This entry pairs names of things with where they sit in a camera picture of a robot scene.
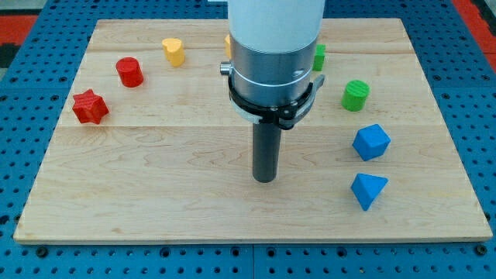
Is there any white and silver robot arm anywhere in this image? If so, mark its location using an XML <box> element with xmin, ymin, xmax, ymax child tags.
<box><xmin>228</xmin><ymin>0</ymin><xmax>325</xmax><ymax>107</ymax></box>

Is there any yellow block behind arm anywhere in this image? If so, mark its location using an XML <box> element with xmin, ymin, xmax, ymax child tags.
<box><xmin>224</xmin><ymin>35</ymin><xmax>232</xmax><ymax>59</ymax></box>

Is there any green block behind arm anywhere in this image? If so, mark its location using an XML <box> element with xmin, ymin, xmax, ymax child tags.
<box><xmin>312</xmin><ymin>44</ymin><xmax>326</xmax><ymax>71</ymax></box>

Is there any wooden board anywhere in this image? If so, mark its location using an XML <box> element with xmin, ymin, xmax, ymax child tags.
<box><xmin>14</xmin><ymin>19</ymin><xmax>493</xmax><ymax>245</ymax></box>

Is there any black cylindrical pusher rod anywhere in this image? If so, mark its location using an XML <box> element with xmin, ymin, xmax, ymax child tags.
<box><xmin>252</xmin><ymin>123</ymin><xmax>281</xmax><ymax>183</ymax></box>

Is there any yellow heart block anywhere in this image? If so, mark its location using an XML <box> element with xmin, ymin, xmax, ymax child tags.
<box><xmin>162</xmin><ymin>38</ymin><xmax>185</xmax><ymax>67</ymax></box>

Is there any green cylinder block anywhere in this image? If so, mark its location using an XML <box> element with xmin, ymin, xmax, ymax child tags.
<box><xmin>341</xmin><ymin>80</ymin><xmax>370</xmax><ymax>112</ymax></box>

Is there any blue cube block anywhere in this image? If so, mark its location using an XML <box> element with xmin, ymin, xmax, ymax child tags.
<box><xmin>352</xmin><ymin>124</ymin><xmax>391</xmax><ymax>161</ymax></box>

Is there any blue pyramid block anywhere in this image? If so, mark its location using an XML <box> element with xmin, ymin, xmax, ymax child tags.
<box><xmin>350</xmin><ymin>173</ymin><xmax>389</xmax><ymax>211</ymax></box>

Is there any red cylinder block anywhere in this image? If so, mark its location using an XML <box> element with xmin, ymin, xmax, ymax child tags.
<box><xmin>115</xmin><ymin>57</ymin><xmax>144</xmax><ymax>88</ymax></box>

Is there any red star block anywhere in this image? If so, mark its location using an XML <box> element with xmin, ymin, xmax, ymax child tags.
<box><xmin>72</xmin><ymin>89</ymin><xmax>109</xmax><ymax>125</ymax></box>

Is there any black clamp ring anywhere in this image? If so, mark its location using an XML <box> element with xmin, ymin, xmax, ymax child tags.
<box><xmin>227</xmin><ymin>74</ymin><xmax>326</xmax><ymax>131</ymax></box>

